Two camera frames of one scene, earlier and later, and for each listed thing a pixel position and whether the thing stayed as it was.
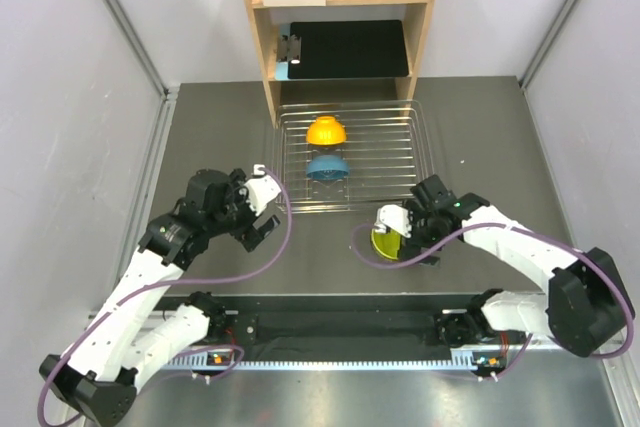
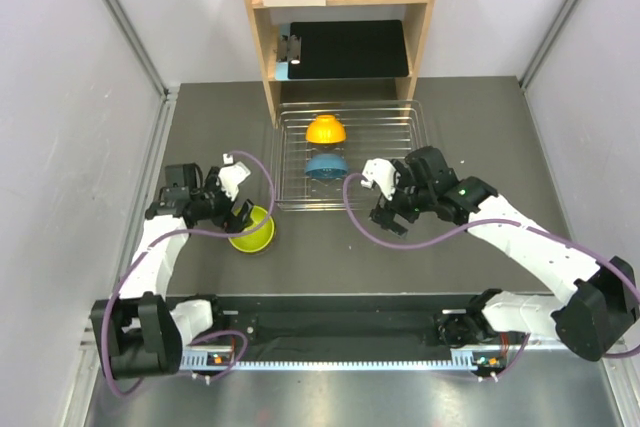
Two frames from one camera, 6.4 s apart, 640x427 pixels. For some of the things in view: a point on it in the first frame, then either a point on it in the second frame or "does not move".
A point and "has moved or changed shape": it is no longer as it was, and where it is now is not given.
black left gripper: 248,235 → 227,218
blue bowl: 327,166 does not move
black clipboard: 344,49 does not move
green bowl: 387,243 has moved or changed shape
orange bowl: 326,131 does not move
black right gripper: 411,247 → 386,211
